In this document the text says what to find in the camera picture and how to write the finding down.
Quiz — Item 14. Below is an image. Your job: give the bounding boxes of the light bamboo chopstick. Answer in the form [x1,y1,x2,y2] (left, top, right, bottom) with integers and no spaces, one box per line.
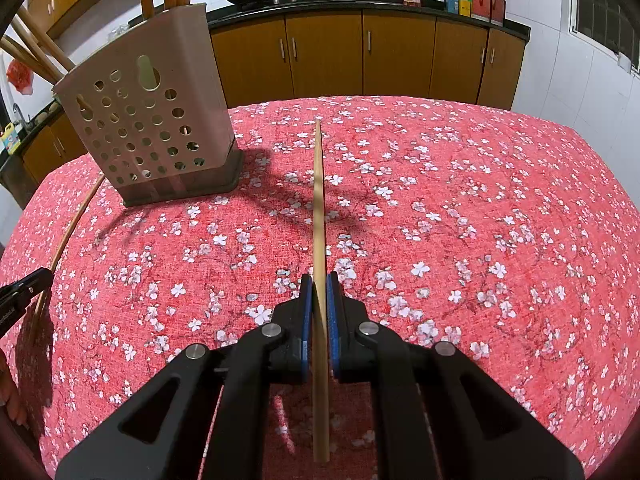
[11,6,75,84]
[17,6,75,70]
[32,174,105,330]
[1,34,63,84]

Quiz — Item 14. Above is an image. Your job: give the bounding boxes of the black kitchen countertop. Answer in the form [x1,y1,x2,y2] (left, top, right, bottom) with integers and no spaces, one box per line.
[0,0,533,172]

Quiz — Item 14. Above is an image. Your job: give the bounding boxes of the person's left hand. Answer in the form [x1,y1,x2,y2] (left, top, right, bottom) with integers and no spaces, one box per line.
[0,351,27,427]

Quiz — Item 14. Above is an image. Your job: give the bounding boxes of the yellow detergent bottle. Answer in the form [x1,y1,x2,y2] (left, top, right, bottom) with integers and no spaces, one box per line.
[1,122,21,155]

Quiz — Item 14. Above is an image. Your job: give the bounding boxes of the red floral tablecloth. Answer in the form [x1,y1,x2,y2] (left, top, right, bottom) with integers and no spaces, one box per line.
[1,96,639,474]

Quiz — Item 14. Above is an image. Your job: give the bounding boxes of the red hanging plastic bag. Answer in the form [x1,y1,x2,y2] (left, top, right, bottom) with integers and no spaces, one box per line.
[6,60,34,96]

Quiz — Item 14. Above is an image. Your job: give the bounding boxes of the beige perforated utensil holder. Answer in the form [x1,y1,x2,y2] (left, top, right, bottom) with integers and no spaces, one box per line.
[53,4,243,207]

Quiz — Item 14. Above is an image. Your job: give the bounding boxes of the lower wooden base cabinets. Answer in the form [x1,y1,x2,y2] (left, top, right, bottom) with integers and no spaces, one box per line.
[19,8,528,187]

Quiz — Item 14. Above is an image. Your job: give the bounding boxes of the right barred window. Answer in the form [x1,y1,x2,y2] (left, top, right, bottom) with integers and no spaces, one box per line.
[574,0,639,72]

